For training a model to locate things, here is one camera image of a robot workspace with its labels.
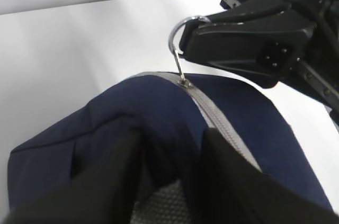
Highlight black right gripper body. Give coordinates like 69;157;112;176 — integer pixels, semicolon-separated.
219;0;339;127

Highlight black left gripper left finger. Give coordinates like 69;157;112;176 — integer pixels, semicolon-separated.
5;129;142;223

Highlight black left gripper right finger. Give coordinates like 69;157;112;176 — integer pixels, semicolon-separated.
201;129;338;223

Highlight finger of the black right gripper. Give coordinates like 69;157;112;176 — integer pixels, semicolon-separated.
207;0;291;24
181;16;315;88

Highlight navy blue lunch bag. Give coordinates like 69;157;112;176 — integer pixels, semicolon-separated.
7;72;337;223

